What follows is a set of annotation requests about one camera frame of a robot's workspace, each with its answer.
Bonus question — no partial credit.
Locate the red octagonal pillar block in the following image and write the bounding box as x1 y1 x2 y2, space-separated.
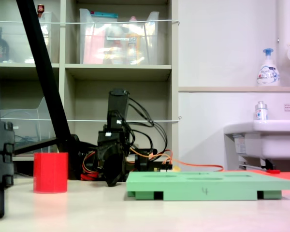
33 152 69 194

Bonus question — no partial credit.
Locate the red clamp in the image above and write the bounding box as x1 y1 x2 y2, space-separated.
81 171 100 181

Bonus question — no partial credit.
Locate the circuit board with connectors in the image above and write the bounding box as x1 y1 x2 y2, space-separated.
153 165 180 173

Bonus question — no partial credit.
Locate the empty clear plastic bin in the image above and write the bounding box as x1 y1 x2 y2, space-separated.
0 96 58 157

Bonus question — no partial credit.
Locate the green shape-sorting board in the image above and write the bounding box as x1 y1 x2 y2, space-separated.
126 171 290 201

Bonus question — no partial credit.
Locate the pink pouch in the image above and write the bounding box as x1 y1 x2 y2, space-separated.
83 26 106 65

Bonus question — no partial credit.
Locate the large clear storage bin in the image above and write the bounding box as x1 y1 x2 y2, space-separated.
79 8 160 65

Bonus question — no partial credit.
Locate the black tripod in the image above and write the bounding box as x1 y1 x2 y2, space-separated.
13 0 84 181

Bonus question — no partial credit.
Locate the pink-capped orange bottle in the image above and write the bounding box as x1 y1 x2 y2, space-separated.
125 16 145 65

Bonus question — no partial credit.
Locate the notched black stack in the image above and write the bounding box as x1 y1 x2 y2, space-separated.
0 120 15 219

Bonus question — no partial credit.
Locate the beige shelf unit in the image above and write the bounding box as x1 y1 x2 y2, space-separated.
0 0 179 179

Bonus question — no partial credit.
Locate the blue-edged pouch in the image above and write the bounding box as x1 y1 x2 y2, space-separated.
90 11 118 23

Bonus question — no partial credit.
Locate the clear bin with bottles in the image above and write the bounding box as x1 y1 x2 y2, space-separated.
0 11 56 64

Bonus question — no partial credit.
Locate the dark glass bottle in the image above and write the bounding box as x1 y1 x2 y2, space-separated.
0 26 10 63

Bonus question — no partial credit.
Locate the brown bottle with red cap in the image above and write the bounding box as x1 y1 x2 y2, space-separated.
37 4 50 46

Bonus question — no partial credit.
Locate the small clear sanitizer bottle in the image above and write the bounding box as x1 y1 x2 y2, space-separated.
254 101 269 121

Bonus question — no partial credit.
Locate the white sink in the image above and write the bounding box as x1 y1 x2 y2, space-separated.
223 120 290 160

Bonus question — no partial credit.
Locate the white blue soap pump bottle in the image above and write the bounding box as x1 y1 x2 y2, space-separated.
257 48 281 87

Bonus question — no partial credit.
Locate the orange and red wire loop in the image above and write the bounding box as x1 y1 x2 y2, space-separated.
81 151 100 174

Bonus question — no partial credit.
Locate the orange cable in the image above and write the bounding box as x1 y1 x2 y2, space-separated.
130 147 224 173

